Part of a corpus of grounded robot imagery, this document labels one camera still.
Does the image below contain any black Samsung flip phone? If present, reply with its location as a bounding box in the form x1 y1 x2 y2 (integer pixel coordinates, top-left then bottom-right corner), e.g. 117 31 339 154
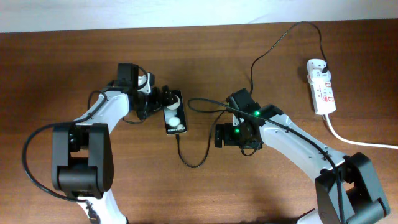
164 90 188 135

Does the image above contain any black USB charging cable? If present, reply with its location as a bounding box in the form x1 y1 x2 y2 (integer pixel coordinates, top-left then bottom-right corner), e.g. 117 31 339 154
174 21 330 169

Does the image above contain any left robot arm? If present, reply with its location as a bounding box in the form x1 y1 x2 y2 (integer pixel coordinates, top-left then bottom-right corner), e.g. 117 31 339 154
52 63 181 223

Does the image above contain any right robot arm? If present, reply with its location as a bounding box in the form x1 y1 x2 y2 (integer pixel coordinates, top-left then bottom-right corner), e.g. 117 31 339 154
215 88 391 224

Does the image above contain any white USB charger adapter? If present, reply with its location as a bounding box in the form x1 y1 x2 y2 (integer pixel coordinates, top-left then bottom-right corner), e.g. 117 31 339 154
307 59 331 85

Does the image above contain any white power strip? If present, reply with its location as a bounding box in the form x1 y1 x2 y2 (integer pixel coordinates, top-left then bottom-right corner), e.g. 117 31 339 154
308 71 336 115

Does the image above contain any white power strip cord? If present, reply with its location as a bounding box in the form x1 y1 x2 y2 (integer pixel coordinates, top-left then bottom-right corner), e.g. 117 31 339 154
322 114 398 151

